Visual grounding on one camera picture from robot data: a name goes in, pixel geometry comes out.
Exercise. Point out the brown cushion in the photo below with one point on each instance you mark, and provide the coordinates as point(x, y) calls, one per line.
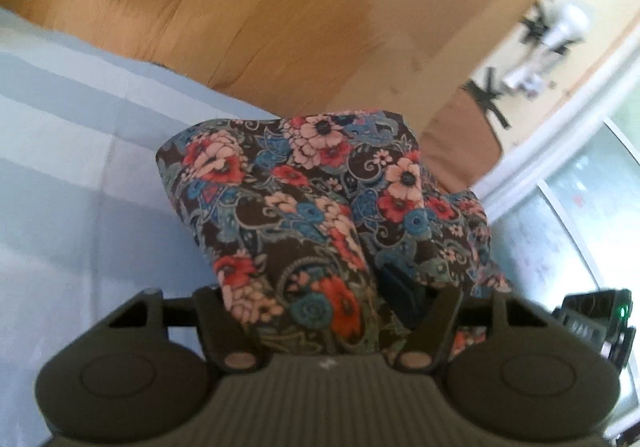
point(462, 142)

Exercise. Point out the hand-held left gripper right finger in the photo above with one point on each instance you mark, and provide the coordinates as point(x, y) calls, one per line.
point(405, 294)

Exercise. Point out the floral print garment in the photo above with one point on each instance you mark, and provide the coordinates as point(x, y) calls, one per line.
point(320, 227)

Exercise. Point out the white device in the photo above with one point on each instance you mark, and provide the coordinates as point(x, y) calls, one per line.
point(555, 34)

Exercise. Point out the light blue bed sheet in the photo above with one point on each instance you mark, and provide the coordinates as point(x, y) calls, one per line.
point(75, 167)

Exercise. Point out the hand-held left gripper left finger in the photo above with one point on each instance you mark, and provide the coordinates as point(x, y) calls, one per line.
point(210, 314)

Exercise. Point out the glass window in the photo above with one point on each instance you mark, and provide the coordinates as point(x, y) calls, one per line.
point(570, 207)

